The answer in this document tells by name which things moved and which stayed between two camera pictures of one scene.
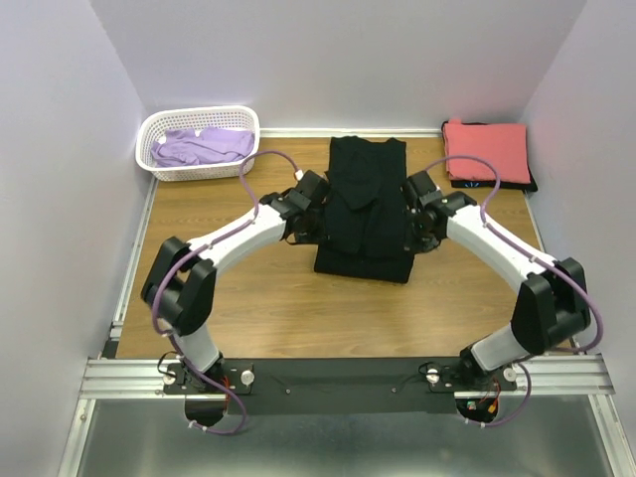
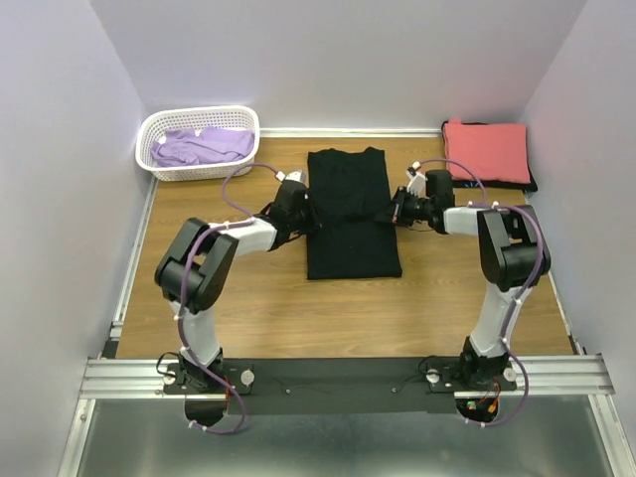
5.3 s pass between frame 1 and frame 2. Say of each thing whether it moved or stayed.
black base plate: stayed
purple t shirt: stayed
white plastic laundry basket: stayed
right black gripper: moved
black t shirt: moved
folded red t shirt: stayed
